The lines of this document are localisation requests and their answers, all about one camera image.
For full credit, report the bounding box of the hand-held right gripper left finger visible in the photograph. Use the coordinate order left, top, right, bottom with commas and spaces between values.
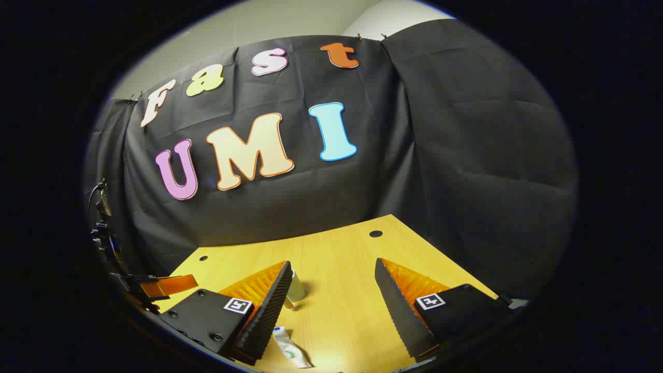
160, 261, 293, 363

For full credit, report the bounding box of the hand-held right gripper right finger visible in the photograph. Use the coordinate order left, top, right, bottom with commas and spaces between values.
374, 257, 521, 363

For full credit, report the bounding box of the pale green cup wooden handle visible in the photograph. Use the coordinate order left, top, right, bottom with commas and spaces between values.
284, 268, 307, 310

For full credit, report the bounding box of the white toothpaste tube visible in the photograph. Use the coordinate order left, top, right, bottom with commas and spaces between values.
273, 326, 314, 369

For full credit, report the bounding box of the wooden desktop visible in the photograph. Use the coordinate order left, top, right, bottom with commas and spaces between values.
155, 214, 499, 373

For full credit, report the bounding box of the black backdrop cloth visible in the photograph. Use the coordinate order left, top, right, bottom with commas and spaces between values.
83, 20, 579, 300

